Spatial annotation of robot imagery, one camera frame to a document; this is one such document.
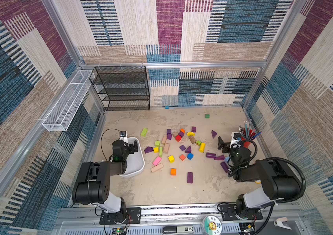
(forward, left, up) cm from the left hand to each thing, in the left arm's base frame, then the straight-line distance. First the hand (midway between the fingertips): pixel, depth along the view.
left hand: (128, 140), depth 95 cm
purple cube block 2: (+6, -26, -4) cm, 27 cm away
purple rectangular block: (-22, -37, -6) cm, 44 cm away
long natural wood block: (-16, -18, -6) cm, 25 cm away
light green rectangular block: (+10, -8, -5) cm, 14 cm away
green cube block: (0, -18, -4) cm, 18 cm away
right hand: (-2, -62, +3) cm, 62 cm away
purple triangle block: (+7, -57, -4) cm, 57 cm away
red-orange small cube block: (-9, -34, -7) cm, 36 cm away
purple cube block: (-3, -34, -6) cm, 35 cm away
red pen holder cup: (+1, -75, +2) cm, 75 cm away
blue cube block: (-9, -39, -6) cm, 40 cm away
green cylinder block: (+25, -56, -6) cm, 62 cm away
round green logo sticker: (-46, -44, +2) cm, 63 cm away
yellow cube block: (-11, -27, -4) cm, 30 cm away
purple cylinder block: (-17, -58, -4) cm, 61 cm away
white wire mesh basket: (-4, +27, +27) cm, 38 cm away
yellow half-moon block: (+8, -41, -5) cm, 42 cm away
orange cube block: (-19, -28, -5) cm, 34 cm away
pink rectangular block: (-12, -18, -6) cm, 22 cm away
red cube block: (+5, -32, -5) cm, 33 cm away
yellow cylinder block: (-3, -47, -5) cm, 47 cm away
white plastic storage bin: (-12, -5, -6) cm, 14 cm away
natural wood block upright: (-4, -24, -4) cm, 25 cm away
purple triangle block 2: (-5, -38, -4) cm, 39 cm away
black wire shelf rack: (+39, +9, +12) cm, 41 cm away
